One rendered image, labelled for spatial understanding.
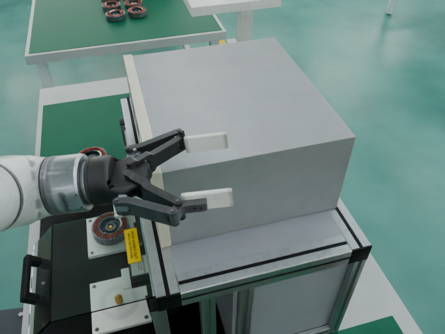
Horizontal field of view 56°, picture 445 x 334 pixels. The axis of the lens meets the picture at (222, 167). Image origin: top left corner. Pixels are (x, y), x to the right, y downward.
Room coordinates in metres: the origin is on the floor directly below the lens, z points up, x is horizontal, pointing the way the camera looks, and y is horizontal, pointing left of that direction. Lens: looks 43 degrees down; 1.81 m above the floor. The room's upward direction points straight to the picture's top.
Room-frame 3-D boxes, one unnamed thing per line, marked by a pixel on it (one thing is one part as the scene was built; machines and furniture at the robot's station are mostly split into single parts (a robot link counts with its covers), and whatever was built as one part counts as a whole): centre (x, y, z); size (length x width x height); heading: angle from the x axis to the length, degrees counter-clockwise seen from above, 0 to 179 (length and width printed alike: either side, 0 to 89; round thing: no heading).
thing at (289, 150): (0.77, -0.01, 1.22); 0.44 x 0.39 x 0.20; 16
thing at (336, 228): (0.78, 0.00, 1.09); 0.68 x 0.44 x 0.05; 16
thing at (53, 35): (3.03, 0.76, 0.37); 1.85 x 1.10 x 0.75; 16
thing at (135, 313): (0.58, 0.28, 0.78); 0.15 x 0.15 x 0.01; 16
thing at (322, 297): (0.49, -0.17, 0.91); 0.28 x 0.03 x 0.32; 106
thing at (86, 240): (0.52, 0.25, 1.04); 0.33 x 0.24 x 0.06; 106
